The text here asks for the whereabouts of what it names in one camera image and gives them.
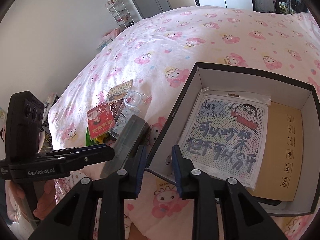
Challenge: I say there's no clear phone case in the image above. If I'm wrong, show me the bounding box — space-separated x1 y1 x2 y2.
109 90 150 140

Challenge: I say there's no white wire shelf rack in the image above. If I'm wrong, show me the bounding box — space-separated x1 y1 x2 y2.
105 0 135 30

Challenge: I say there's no left hand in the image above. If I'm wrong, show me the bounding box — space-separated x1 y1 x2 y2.
8 180 56 220

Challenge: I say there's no brown cardboard sheet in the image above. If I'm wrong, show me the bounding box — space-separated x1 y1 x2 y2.
249 102 303 202

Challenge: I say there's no cartoon diamond painting kit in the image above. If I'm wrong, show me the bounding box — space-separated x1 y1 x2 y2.
178 91 270 189

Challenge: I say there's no red cartoon card pack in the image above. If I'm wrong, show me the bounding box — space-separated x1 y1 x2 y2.
87 102 114 140

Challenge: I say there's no pink cartoon print bedspread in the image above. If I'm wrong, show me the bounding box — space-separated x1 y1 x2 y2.
49 6 319 239

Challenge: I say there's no green yellow toy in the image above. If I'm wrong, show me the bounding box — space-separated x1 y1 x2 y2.
85 128 113 146

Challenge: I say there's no black cardboard box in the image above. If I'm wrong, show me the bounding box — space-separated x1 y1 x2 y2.
147 62 319 216

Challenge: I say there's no cartoon sticker pack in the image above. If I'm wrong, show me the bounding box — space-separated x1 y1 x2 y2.
107 80 133 102

